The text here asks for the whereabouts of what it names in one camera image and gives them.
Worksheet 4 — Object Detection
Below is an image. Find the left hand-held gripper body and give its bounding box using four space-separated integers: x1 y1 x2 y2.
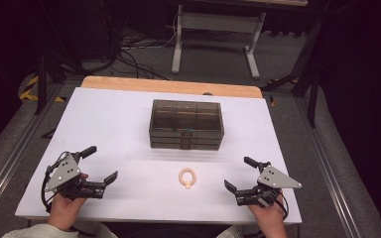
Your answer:
44 151 109 200

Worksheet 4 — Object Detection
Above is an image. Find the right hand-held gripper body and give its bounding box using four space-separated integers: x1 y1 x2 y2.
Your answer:
234 161 303 209

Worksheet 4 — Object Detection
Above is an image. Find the beige ring bracelet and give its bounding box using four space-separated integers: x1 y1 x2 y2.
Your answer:
178 167 198 190

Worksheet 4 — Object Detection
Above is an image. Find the smoky clear drawer box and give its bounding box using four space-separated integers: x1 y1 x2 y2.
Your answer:
148 98 225 152

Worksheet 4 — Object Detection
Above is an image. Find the person's left hand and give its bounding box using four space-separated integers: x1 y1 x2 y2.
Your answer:
47 173 90 232

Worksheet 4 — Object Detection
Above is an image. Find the person's right hand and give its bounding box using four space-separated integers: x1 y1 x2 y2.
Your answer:
247 192 289 238

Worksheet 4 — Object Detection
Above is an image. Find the white foam board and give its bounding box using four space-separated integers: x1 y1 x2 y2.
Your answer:
14 86 303 225

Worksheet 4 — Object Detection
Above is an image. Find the black metal stand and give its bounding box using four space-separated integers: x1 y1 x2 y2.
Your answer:
33 49 87 116
261 16 326 129

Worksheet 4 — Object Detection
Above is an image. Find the yellow black hazard tape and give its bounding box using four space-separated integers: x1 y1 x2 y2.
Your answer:
18 75 66 103

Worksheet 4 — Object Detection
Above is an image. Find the wooden table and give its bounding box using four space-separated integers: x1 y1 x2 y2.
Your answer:
80 75 264 99

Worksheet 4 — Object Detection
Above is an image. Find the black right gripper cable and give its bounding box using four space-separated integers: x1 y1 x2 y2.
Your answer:
272 190 291 220

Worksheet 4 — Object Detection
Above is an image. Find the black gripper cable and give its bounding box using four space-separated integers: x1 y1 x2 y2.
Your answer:
272 190 291 220
40 165 55 213

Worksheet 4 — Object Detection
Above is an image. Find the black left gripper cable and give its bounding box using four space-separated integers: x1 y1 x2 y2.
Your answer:
40 165 55 213

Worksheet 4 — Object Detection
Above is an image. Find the aluminium floor rail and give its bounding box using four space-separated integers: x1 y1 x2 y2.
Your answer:
0 83 65 221
292 96 363 238

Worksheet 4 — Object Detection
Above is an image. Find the bundle of floor cables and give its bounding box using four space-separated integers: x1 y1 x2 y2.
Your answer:
110 19 180 81

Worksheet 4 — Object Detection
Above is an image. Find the white metal desk frame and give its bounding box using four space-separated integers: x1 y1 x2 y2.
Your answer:
171 3 268 80

